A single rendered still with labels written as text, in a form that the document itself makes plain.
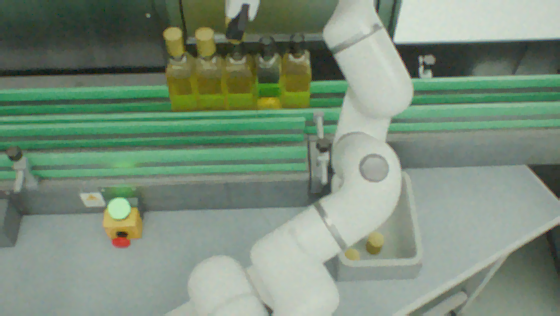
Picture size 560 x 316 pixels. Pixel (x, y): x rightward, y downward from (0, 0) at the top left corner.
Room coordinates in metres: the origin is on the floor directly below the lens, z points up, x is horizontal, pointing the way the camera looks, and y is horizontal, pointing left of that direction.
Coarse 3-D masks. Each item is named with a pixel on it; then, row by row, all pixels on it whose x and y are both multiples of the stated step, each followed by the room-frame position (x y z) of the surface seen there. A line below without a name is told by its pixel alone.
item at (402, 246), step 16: (336, 176) 0.70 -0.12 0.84; (400, 192) 0.68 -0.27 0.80; (400, 208) 0.65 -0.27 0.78; (384, 224) 0.61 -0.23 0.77; (400, 224) 0.61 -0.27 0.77; (416, 224) 0.58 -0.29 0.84; (384, 240) 0.57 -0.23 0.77; (400, 240) 0.57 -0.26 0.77; (416, 240) 0.54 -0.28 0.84; (368, 256) 0.54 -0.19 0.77; (384, 256) 0.54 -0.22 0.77; (400, 256) 0.54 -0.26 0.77; (416, 256) 0.51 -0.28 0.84
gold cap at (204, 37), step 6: (198, 30) 0.82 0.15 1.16; (204, 30) 0.82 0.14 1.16; (210, 30) 0.82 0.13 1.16; (198, 36) 0.81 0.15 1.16; (204, 36) 0.81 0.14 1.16; (210, 36) 0.81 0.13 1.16; (198, 42) 0.80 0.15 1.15; (204, 42) 0.80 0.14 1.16; (210, 42) 0.80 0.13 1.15; (198, 48) 0.80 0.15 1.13; (204, 48) 0.80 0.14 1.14; (210, 48) 0.80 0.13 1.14; (204, 54) 0.80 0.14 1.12; (210, 54) 0.80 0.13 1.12
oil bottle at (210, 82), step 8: (200, 56) 0.82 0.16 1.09; (216, 56) 0.82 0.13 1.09; (200, 64) 0.80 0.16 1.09; (208, 64) 0.80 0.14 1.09; (216, 64) 0.80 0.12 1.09; (200, 72) 0.79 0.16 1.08; (208, 72) 0.79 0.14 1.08; (216, 72) 0.79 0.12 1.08; (200, 80) 0.79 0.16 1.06; (208, 80) 0.79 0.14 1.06; (216, 80) 0.79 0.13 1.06; (200, 88) 0.79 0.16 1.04; (208, 88) 0.79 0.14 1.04; (216, 88) 0.79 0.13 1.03; (224, 88) 0.79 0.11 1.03; (200, 96) 0.79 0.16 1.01; (208, 96) 0.79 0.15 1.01; (216, 96) 0.79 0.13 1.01; (224, 96) 0.79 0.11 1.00; (200, 104) 0.79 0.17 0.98; (208, 104) 0.79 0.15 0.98; (216, 104) 0.79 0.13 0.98; (224, 104) 0.79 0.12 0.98
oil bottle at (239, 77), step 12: (228, 60) 0.81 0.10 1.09; (252, 60) 0.83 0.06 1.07; (228, 72) 0.79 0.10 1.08; (240, 72) 0.79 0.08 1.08; (252, 72) 0.80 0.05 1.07; (228, 84) 0.79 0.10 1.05; (240, 84) 0.79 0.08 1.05; (252, 84) 0.79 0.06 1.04; (228, 96) 0.79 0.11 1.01; (240, 96) 0.79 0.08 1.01; (252, 96) 0.79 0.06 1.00; (228, 108) 0.79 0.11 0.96; (240, 108) 0.79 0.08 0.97; (252, 108) 0.79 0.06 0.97
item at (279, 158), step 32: (0, 160) 0.66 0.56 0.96; (32, 160) 0.67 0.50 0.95; (64, 160) 0.67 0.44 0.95; (96, 160) 0.67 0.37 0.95; (128, 160) 0.67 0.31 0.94; (160, 160) 0.67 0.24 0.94; (192, 160) 0.68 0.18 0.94; (224, 160) 0.68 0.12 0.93; (256, 160) 0.68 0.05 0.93; (288, 160) 0.69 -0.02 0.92
